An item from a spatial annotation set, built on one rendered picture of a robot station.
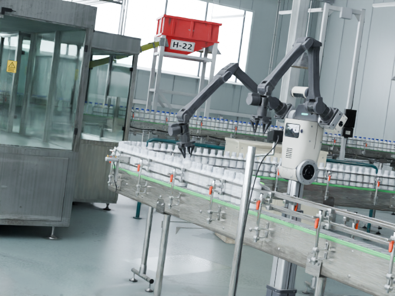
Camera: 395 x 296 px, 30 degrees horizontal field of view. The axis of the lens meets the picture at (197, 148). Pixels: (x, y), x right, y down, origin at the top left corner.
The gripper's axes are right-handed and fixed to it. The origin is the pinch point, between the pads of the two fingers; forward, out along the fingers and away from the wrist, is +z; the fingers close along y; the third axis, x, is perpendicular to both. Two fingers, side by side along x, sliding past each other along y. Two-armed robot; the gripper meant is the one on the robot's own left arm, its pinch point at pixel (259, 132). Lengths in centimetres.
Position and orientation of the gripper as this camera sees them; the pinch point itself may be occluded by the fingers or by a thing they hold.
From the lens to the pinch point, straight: 415.6
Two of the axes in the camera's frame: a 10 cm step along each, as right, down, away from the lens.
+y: 8.6, 0.8, 5.1
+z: -1.3, 9.9, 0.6
